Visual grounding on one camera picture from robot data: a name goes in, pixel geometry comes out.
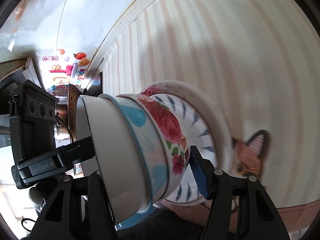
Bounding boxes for pink floral white plate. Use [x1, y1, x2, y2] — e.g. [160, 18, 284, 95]
[140, 80, 234, 207]

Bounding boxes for person's left hand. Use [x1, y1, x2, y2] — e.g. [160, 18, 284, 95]
[28, 182, 48, 209]

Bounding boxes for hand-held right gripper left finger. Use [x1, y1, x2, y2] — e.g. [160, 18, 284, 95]
[28, 170, 118, 240]

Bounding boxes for polka dot bowl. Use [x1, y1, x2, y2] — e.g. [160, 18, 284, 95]
[98, 94, 169, 214]

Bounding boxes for grey range hood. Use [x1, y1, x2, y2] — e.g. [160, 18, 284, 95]
[0, 57, 44, 101]

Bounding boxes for black gas stove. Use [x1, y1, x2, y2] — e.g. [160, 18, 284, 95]
[55, 72, 103, 141]

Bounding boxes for red rose pattern bowl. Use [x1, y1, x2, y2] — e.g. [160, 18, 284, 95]
[122, 94, 192, 198]

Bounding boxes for plain white bowl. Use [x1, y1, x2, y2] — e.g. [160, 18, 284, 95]
[75, 95, 148, 225]

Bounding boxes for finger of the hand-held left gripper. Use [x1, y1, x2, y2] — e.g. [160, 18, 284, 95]
[62, 152, 96, 166]
[60, 136, 93, 153]

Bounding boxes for striped tablecloth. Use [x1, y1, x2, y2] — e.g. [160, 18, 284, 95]
[101, 0, 320, 231]

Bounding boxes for blue leaf pattern plate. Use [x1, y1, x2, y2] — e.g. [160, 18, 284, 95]
[150, 92, 217, 203]

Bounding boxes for crocheted fox mat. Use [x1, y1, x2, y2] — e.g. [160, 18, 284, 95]
[230, 129, 269, 211]

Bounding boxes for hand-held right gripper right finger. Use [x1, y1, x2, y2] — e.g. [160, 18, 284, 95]
[189, 145, 290, 240]

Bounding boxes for dark wok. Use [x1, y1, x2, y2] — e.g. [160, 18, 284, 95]
[66, 84, 83, 136]

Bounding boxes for colourful wall stickers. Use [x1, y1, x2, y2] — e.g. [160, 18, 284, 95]
[42, 49, 90, 98]

